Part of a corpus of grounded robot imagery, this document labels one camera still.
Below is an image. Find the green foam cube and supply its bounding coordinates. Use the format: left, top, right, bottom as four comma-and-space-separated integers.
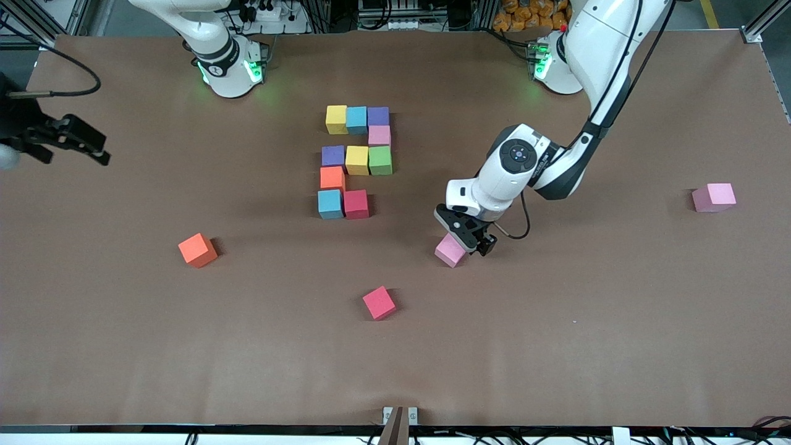
368, 146, 394, 176

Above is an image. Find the red foam cube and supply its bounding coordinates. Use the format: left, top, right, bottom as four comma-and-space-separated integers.
344, 189, 370, 221
362, 286, 397, 321

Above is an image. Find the white power strip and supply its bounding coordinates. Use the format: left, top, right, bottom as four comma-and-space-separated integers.
240, 2, 284, 23

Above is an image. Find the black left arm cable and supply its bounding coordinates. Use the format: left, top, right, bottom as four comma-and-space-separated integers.
494, 190, 532, 240

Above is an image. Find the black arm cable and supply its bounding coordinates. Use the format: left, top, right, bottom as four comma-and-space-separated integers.
494, 190, 532, 240
0, 19, 102, 100

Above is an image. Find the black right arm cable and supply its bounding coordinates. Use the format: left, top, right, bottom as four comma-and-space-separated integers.
0, 19, 102, 100

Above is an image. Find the silver metal bracket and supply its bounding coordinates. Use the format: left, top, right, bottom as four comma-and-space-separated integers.
383, 406, 419, 427

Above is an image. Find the brown camera post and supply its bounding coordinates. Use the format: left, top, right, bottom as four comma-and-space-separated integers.
377, 406, 407, 445

